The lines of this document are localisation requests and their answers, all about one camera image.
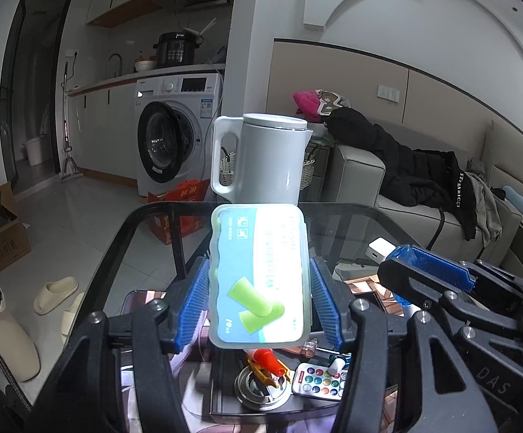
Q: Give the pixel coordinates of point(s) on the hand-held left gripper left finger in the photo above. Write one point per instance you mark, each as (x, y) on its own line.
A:
(194, 302)

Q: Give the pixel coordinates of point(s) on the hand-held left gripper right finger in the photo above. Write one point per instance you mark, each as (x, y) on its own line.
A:
(327, 306)

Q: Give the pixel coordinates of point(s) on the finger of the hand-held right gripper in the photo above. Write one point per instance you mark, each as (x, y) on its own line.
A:
(437, 267)
(405, 279)

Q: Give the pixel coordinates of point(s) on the blue bottle with white cap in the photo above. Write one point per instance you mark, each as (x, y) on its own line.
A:
(336, 366)

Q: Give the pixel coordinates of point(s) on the clear earplug box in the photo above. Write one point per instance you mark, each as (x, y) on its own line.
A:
(261, 270)

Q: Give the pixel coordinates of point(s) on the small white charger box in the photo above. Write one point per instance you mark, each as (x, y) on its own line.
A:
(381, 249)

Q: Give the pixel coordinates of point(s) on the printed table mat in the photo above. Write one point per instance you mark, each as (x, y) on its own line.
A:
(365, 285)

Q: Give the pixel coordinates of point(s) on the white remote with coloured buttons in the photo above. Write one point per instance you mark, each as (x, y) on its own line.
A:
(315, 381)

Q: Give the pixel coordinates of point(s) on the grey garment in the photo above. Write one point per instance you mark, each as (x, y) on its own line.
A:
(487, 203)

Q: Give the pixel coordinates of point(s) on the red carton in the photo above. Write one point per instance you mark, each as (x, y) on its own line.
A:
(180, 212)

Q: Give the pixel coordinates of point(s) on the light blue cloth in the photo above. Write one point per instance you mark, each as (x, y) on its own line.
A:
(520, 200)

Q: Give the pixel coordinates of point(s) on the round silver container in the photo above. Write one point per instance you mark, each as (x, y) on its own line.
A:
(252, 394)

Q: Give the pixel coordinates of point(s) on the beige sofa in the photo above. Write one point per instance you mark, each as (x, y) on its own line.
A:
(356, 176)

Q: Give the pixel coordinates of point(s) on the black jacket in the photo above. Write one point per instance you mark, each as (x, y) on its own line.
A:
(392, 158)

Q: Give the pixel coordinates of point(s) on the beige slipper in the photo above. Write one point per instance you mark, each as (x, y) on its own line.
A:
(73, 313)
(54, 295)

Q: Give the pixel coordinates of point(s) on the wicker basket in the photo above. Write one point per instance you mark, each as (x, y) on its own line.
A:
(309, 169)

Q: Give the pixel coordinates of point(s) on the white electric kettle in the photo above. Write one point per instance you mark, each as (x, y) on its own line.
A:
(266, 162)

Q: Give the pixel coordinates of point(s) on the white washing machine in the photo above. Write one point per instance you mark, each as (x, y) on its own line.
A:
(176, 144)

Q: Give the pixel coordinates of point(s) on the mop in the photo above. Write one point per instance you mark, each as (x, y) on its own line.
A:
(70, 167)

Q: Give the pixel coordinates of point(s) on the beige trash bin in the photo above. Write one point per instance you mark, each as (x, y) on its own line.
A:
(9, 352)

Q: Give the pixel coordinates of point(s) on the white kitchen counter cabinet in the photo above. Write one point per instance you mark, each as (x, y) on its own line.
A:
(99, 135)

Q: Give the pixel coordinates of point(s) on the patterned pouch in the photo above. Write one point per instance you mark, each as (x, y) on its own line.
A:
(333, 101)

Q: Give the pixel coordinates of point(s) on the brown cardboard box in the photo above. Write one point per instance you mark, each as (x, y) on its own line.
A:
(4, 243)

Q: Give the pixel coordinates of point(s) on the pink cloth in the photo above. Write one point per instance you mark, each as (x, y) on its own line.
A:
(305, 104)

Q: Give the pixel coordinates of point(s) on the white bucket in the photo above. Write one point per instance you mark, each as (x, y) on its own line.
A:
(34, 151)

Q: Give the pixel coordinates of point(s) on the white bowl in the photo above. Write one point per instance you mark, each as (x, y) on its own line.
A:
(144, 66)

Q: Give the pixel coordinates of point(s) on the black pressure cooker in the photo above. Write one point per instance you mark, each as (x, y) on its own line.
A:
(175, 49)

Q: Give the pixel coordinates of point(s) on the metal faucet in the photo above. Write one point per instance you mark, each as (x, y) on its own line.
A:
(116, 59)

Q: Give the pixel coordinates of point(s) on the white wall switch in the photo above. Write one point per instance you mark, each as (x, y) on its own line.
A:
(387, 93)

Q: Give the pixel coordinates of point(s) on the white wall outlet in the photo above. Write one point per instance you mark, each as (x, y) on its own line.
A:
(71, 53)

